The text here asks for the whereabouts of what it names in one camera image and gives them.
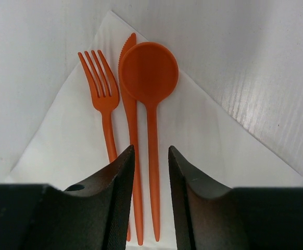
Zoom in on orange plastic fork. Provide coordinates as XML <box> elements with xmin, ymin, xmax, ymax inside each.
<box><xmin>78</xmin><ymin>49</ymin><xmax>132</xmax><ymax>242</ymax></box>

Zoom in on orange plastic spoon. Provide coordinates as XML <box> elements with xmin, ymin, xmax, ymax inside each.
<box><xmin>119</xmin><ymin>42</ymin><xmax>179</xmax><ymax>242</ymax></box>

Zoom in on orange plastic knife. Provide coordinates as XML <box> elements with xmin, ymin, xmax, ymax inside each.
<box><xmin>117</xmin><ymin>32</ymin><xmax>144</xmax><ymax>246</ymax></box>

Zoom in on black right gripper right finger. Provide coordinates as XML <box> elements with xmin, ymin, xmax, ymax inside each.
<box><xmin>168</xmin><ymin>146</ymin><xmax>303</xmax><ymax>249</ymax></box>

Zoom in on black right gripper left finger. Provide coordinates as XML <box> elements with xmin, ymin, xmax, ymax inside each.
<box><xmin>0</xmin><ymin>146</ymin><xmax>135</xmax><ymax>249</ymax></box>

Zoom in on white paper napkin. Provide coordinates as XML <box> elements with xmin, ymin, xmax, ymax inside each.
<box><xmin>5</xmin><ymin>9</ymin><xmax>303</xmax><ymax>250</ymax></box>

